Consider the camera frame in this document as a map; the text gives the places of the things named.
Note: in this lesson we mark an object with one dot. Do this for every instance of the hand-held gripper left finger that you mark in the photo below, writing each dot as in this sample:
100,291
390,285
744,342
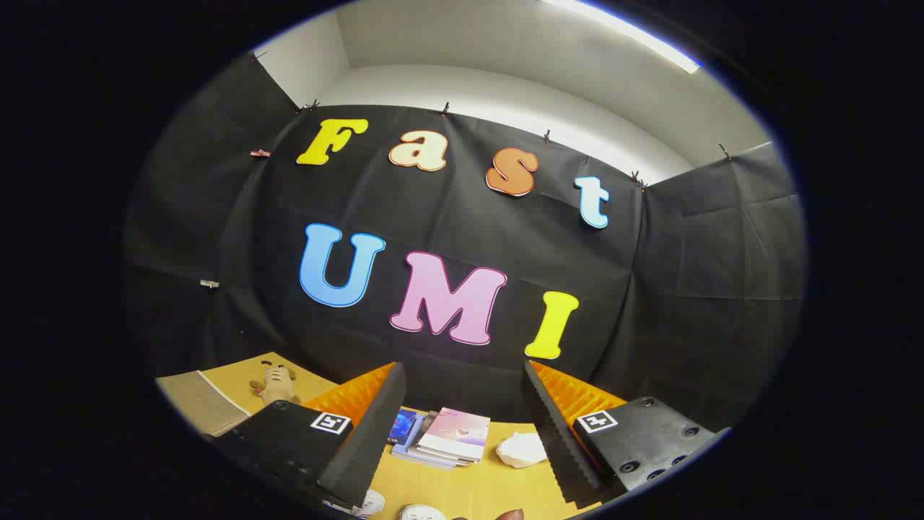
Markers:
375,433

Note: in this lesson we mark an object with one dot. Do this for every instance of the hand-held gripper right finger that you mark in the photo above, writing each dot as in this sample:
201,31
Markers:
552,433

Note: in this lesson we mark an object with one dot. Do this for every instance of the dark blue book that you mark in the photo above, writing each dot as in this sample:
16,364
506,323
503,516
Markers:
402,425

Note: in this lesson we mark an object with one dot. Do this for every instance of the white plush toy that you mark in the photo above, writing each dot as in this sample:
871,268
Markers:
521,449

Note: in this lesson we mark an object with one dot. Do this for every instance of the white paperback book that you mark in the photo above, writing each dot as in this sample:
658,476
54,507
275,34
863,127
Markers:
444,456

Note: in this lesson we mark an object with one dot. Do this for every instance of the pink cover book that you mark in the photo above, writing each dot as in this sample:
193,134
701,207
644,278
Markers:
458,432

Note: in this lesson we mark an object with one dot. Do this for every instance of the beige plush dog toy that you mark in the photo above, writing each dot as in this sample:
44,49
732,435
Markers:
274,386

